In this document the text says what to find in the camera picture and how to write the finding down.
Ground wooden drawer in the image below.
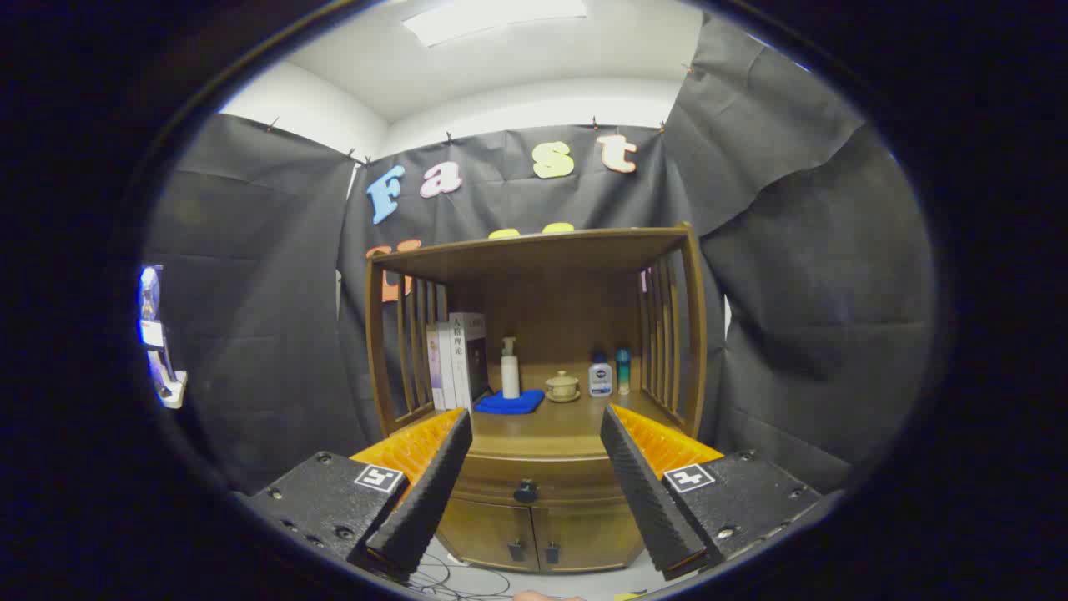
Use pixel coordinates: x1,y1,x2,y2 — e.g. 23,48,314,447
451,455,639,508

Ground wooden cabinet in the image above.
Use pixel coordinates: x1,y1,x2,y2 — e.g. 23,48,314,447
365,223,708,575

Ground ceiling light panel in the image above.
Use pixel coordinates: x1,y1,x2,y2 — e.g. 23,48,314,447
402,0,589,48

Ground black backdrop cloth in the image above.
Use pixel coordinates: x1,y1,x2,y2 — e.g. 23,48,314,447
142,13,940,497

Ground dark cover book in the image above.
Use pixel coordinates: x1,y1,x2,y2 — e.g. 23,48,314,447
449,312,491,412

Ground white blue object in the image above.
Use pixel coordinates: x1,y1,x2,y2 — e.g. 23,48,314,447
138,265,189,410

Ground black floor cables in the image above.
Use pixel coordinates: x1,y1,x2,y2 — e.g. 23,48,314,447
409,543,514,601

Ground white book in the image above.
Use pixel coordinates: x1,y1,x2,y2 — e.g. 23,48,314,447
438,321,458,410

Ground blue cloth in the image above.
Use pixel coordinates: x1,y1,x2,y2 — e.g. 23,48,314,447
474,389,546,416

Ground lilac book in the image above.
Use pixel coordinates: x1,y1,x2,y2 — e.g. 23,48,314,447
426,324,445,410

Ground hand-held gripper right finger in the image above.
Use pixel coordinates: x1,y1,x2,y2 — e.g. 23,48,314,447
599,404,839,583

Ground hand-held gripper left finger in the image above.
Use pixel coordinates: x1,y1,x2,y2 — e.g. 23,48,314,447
242,407,475,583

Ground wooden countertop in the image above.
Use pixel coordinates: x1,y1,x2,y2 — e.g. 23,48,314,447
390,386,687,458

